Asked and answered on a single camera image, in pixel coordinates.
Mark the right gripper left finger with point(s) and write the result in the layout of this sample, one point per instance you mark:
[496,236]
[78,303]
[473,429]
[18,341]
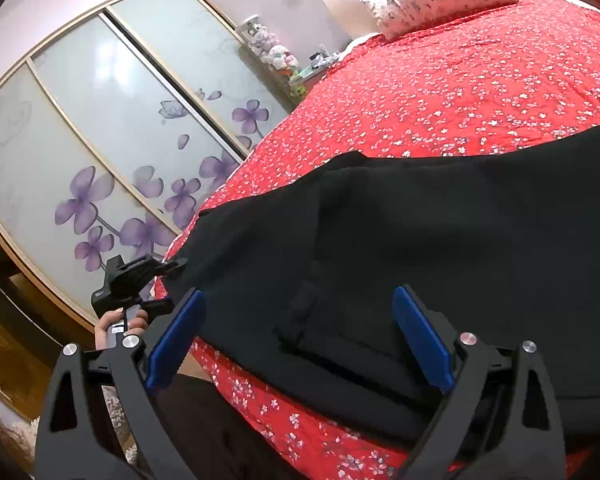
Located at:
[75,435]

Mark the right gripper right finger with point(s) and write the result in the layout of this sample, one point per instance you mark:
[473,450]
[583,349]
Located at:
[522,437]

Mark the black pants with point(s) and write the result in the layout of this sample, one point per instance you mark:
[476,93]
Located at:
[299,281]

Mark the person left hand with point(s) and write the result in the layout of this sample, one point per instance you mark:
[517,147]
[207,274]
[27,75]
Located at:
[115,322]

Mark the purple flower sliding wardrobe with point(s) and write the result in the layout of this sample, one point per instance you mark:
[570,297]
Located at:
[114,130]

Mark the plush toy shelf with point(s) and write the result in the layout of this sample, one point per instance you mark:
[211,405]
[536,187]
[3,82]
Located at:
[273,55]

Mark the red floral bedspread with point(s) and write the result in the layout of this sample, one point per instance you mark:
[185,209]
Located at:
[490,83]

